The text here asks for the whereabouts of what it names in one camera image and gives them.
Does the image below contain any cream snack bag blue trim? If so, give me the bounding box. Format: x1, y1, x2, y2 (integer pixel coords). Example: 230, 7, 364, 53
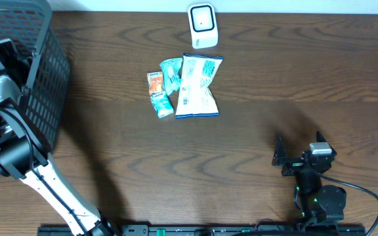
175, 53, 224, 119

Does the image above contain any teal tissue packet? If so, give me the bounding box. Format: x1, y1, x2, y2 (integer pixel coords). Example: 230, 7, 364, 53
150, 91, 174, 119

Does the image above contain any teal plastic-wrapped packet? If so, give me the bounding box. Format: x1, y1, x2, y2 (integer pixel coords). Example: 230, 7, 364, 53
159, 58, 183, 96

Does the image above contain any orange tissue packet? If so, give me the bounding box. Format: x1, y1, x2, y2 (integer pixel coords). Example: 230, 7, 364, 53
147, 71, 163, 95

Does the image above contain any black-white right robot arm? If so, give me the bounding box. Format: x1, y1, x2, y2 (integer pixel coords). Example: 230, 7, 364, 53
272, 132, 347, 231

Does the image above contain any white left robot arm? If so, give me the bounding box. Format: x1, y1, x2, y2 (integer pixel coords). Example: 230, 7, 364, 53
0, 38, 122, 235

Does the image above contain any white barcode scanner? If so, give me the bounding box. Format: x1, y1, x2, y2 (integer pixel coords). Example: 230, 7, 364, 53
187, 3, 219, 49

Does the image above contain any dark grey plastic basket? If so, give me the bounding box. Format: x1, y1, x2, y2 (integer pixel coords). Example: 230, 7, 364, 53
0, 0, 70, 151

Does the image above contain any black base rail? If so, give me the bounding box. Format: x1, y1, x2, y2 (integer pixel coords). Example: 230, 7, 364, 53
37, 223, 367, 236

